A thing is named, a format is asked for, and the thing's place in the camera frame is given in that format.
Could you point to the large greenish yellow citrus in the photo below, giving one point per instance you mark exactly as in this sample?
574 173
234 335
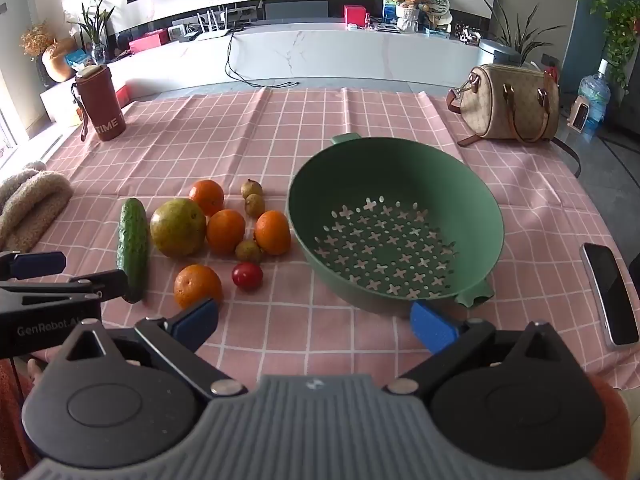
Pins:
177 227

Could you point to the maroon insulated bottle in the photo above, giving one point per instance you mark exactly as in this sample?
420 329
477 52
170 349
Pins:
100 105

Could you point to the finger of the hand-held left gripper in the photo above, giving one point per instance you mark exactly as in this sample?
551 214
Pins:
40 263
107 284

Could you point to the white flower pot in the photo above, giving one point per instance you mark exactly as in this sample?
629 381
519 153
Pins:
409 19

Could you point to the green colander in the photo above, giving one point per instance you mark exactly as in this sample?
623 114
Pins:
325 195

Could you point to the person's left forearm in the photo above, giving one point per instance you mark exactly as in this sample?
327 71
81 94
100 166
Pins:
10 420

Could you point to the blue water jug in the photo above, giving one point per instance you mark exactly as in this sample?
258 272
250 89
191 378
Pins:
595 95

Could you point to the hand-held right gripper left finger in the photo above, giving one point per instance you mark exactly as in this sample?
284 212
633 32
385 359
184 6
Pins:
196 322

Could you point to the white router with antennas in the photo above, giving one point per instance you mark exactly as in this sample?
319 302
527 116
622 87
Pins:
215 30

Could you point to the long red box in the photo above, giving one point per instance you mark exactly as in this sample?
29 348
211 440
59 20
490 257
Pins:
148 41

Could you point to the white marble television cabinet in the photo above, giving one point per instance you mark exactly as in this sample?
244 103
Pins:
340 52

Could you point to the beige patterned handbag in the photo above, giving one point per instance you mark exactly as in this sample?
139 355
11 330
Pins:
505 102

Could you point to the blue tissue pack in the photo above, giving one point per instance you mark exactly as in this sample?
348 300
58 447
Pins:
80 59

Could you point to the person's left hand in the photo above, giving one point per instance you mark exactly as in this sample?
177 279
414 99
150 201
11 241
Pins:
36 371

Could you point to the black smartphone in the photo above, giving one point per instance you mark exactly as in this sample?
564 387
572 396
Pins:
609 292

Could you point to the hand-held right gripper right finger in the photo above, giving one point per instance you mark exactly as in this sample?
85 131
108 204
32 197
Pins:
432 327

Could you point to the orange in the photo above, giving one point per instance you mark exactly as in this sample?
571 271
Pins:
226 231
195 282
272 232
206 196

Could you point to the hanging green vine plant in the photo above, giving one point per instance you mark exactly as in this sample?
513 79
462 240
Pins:
617 25

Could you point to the green cucumber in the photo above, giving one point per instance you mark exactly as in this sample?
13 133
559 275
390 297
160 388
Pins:
132 250

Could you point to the beige fluffy cloth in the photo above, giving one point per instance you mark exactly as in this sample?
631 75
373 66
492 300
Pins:
30 200

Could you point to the round decorated plate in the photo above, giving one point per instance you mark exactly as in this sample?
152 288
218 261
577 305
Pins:
436 2

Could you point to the silver trash can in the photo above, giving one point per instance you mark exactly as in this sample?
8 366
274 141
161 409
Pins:
497 54

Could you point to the pink checkered tablecloth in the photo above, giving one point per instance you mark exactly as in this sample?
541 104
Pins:
225 135

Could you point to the long-leaved potted plant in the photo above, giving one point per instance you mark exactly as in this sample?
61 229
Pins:
520 35

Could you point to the small red box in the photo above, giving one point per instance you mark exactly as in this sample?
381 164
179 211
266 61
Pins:
355 14

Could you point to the pink box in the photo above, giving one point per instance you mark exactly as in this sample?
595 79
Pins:
123 95

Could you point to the red cherry tomato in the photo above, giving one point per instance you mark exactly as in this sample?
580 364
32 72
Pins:
247 276

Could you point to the landscape picture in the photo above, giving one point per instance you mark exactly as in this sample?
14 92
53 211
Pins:
390 5

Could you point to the potted orchid plant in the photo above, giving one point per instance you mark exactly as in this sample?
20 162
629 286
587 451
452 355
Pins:
95 25

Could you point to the dried orange flowers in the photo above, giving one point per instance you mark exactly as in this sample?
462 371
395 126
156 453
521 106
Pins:
36 40

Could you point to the person's right forearm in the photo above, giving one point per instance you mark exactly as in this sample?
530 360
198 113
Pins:
614 425

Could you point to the brown round vase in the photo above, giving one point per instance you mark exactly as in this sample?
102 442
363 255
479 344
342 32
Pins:
57 62

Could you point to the brown longan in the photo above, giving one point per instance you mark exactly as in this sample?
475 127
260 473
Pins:
248 251
255 206
251 188

